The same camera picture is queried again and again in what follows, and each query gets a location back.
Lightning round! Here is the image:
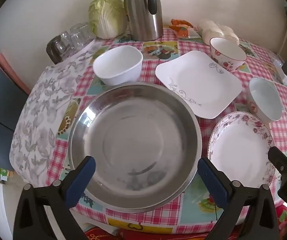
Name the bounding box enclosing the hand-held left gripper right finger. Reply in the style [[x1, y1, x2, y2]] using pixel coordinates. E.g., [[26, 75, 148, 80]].
[[197, 157, 280, 240]]

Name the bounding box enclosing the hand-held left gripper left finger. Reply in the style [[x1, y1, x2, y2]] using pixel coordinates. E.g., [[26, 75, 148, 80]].
[[13, 156, 96, 240]]

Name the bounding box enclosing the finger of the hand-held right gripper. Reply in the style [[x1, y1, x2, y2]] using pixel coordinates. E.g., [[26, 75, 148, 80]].
[[268, 146, 287, 180]]

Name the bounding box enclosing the pink floral round plate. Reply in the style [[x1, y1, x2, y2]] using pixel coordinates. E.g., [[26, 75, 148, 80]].
[[207, 110, 277, 193]]

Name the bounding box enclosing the small white flower bowl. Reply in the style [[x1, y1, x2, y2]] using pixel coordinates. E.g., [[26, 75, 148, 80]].
[[246, 77, 283, 123]]

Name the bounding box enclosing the stainless steel basin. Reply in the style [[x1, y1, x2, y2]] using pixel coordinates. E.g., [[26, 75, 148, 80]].
[[68, 82, 203, 212]]

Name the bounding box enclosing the white square plate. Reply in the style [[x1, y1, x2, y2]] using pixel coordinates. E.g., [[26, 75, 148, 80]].
[[155, 50, 242, 119]]

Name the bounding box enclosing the plain white square bowl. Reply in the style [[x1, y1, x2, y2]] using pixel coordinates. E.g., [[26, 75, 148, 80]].
[[93, 45, 144, 86]]

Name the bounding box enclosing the red-rimmed strawberry bowl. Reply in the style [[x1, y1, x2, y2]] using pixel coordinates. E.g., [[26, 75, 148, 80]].
[[210, 37, 247, 72]]

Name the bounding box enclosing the red patterned cloth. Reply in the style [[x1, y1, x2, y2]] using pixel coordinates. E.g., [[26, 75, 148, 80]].
[[83, 226, 211, 240]]

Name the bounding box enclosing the grey floral cloth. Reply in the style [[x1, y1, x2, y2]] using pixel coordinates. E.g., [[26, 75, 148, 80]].
[[10, 40, 102, 188]]

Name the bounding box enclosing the white power strip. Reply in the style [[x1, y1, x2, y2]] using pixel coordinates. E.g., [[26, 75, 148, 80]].
[[271, 57, 287, 84]]

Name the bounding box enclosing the pink checkered tablecloth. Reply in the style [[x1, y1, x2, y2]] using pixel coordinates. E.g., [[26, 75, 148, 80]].
[[45, 27, 287, 235]]

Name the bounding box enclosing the clear drinking glass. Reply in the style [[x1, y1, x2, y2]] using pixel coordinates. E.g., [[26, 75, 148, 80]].
[[70, 29, 92, 49], [57, 31, 74, 55], [71, 22, 90, 33]]

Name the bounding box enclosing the bag of white buns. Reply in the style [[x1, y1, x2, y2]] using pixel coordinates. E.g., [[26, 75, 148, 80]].
[[198, 19, 240, 46]]

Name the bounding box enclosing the orange snack packet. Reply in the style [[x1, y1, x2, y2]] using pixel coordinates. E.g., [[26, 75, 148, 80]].
[[170, 19, 201, 39]]

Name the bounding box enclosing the napa cabbage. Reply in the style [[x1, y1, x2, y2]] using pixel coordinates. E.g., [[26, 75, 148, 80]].
[[88, 0, 129, 40]]

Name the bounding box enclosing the stainless steel thermos jug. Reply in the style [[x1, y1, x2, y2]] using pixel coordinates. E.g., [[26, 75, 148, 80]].
[[123, 0, 163, 42]]

